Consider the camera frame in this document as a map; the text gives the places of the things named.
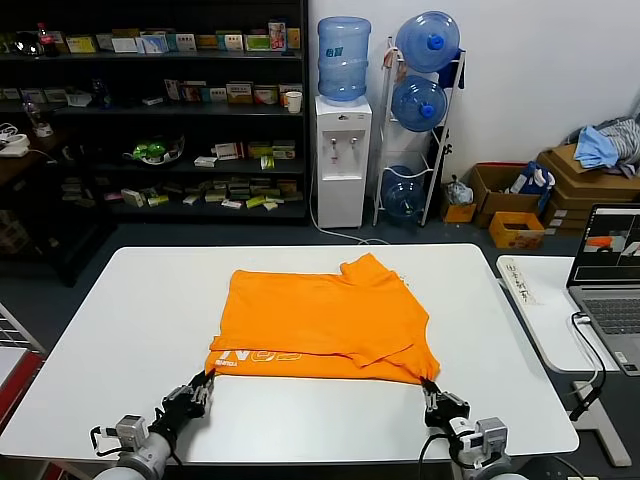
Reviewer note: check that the yellow labelled carton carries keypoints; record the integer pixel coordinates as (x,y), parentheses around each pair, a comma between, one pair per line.
(239,93)

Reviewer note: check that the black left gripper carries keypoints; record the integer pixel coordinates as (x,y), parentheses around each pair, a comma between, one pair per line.
(182,407)

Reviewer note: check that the white carton green label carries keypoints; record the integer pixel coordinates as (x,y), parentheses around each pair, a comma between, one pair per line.
(230,42)

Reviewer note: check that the stacked brown cardboard boxes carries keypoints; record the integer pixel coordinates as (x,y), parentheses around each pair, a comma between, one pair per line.
(575,192)

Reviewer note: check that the pink hanging cloth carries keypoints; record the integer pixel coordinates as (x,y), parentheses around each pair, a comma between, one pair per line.
(392,61)

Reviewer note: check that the open brown cardboard box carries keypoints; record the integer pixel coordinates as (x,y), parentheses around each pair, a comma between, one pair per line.
(492,205)

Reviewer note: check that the black shelving unit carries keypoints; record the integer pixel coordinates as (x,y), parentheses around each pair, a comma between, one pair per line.
(210,131)

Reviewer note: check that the bowl of green fruit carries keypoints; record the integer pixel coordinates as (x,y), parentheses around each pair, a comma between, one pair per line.
(153,150)

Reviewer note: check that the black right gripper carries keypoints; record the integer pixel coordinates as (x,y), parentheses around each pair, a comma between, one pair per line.
(442,412)

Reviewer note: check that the blue white plastic bag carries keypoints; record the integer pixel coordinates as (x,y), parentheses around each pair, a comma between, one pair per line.
(532,182)

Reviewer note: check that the plain white carton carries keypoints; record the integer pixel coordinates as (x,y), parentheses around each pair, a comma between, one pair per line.
(125,45)

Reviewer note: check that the grey plastic bag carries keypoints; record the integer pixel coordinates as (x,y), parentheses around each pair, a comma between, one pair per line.
(457,192)

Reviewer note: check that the white red tall carton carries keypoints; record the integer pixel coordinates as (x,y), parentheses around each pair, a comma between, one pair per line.
(172,90)

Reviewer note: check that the orange t-shirt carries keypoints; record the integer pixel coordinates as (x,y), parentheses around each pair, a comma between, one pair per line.
(320,310)

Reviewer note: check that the pink printed tall carton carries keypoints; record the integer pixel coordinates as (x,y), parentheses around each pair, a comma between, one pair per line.
(277,36)

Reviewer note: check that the red panel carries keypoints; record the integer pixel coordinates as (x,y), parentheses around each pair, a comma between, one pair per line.
(17,385)

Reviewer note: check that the white carton red print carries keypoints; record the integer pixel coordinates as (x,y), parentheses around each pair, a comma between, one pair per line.
(192,93)

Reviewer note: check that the cola bottle red label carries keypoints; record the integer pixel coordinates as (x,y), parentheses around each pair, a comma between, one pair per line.
(47,41)

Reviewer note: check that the blue white carton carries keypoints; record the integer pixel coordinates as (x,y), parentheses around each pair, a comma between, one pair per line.
(154,44)

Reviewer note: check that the grey laptop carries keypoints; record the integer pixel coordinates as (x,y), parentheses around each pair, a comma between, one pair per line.
(610,305)

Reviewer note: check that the white side table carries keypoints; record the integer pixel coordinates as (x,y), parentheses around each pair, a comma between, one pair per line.
(545,325)

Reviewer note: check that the small orange box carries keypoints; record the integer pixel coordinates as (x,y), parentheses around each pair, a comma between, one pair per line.
(515,240)

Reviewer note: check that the white labelled power strip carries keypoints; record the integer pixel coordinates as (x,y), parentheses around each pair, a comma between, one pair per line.
(520,282)

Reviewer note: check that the small yellow box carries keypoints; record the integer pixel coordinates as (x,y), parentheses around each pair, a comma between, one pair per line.
(457,214)

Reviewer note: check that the white flat carton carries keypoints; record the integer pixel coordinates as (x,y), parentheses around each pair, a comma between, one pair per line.
(206,161)

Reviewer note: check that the shiny dark round pot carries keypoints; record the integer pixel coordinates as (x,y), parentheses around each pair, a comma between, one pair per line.
(27,44)

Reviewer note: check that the white paper cup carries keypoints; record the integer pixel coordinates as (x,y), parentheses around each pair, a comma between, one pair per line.
(294,103)

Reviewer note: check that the upright blue water jug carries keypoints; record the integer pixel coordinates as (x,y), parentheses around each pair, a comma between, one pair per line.
(344,65)

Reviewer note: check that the clear plastic bottle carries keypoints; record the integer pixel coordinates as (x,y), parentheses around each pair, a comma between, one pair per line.
(37,116)

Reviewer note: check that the white carton teal stripe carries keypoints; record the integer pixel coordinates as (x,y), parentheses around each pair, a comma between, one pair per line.
(216,95)

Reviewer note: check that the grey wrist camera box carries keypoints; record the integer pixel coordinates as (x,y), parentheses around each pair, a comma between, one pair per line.
(131,431)
(492,437)

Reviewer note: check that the white metal jug rack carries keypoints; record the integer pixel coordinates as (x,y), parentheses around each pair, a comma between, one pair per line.
(383,145)

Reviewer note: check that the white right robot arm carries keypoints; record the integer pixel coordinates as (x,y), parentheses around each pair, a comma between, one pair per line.
(480,467)

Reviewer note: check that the orange carton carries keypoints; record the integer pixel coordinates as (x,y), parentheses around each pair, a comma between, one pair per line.
(293,38)

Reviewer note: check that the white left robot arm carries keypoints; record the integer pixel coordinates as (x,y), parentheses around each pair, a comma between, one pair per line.
(145,460)

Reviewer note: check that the yellow green flat carton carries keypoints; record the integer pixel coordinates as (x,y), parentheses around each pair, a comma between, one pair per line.
(81,44)

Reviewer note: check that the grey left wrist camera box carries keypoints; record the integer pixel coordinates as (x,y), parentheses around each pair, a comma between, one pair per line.
(131,431)

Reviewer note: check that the cream carton green band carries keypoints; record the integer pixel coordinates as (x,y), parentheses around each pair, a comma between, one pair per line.
(265,95)

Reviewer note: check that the dark blue bottle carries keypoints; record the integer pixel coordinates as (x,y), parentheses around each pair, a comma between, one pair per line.
(102,94)

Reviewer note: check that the white desktop device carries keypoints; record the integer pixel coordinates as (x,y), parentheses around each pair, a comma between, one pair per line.
(14,145)

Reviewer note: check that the white water dispenser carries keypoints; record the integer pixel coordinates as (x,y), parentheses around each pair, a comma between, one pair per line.
(341,200)

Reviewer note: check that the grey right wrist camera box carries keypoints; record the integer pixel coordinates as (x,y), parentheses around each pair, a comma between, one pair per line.
(492,437)

